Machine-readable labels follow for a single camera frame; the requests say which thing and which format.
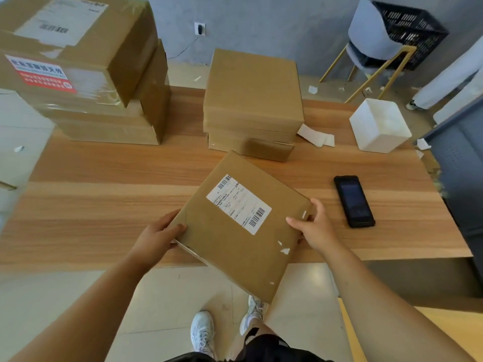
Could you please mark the person's right hand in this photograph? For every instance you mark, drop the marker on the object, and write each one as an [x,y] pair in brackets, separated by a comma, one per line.
[319,233]

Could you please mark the person's left hand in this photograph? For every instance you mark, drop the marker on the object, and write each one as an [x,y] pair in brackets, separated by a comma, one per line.
[151,241]

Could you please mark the person's left thumb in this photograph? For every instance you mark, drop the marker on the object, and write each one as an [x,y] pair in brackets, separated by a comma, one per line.
[176,229]

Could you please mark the person's right thumb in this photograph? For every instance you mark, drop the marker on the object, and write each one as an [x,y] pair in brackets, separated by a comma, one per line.
[300,223]

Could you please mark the person's right forearm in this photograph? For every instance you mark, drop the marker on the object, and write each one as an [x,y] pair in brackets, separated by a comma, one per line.
[385,309]

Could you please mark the person's left forearm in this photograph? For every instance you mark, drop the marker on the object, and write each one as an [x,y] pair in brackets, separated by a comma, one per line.
[79,316]

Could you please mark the black handheld scanner phone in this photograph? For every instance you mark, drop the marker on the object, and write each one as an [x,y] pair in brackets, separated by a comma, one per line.
[354,201]

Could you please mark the plain flat cardboard box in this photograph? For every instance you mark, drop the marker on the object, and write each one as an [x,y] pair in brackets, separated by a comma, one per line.
[249,133]
[260,148]
[252,86]

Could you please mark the white label backing paper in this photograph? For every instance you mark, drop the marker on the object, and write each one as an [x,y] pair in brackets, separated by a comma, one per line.
[317,136]

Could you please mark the person's right white sneaker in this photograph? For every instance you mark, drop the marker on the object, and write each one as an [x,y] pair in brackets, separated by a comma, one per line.
[252,314]

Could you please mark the person's white sneaker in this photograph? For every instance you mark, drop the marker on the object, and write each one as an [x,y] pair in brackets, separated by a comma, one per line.
[203,333]
[252,314]

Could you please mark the person's left white sneaker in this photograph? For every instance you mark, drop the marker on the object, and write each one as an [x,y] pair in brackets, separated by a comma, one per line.
[203,333]

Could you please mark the taped brown cardboard box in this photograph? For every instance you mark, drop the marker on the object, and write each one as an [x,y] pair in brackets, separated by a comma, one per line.
[109,132]
[154,109]

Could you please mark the white square plastic bin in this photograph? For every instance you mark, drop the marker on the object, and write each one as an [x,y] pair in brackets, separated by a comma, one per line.
[377,128]

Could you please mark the person's right leg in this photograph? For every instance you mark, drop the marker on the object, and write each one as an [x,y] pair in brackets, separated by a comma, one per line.
[241,341]

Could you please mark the person's black shorts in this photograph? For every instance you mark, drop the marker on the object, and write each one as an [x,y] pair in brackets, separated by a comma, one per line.
[271,350]

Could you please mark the white paper scrap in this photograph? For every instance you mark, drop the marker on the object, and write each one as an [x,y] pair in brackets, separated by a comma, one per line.
[312,89]
[423,144]

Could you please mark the yellow wooden board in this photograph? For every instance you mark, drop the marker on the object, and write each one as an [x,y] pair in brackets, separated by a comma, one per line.
[449,327]

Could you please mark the cardboard box, red label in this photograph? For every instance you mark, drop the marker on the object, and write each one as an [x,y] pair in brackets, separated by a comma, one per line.
[49,82]

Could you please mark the grey chair with gold legs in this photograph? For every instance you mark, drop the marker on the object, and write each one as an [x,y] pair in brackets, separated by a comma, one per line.
[371,37]

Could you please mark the large cardboard box, white label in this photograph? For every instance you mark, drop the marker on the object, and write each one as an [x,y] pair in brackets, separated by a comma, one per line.
[94,30]

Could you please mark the black plastic crate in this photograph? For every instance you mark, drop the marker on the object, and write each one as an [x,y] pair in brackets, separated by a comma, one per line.
[419,30]

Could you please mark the white wall socket with plug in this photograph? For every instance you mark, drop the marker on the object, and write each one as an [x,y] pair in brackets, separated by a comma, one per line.
[199,28]

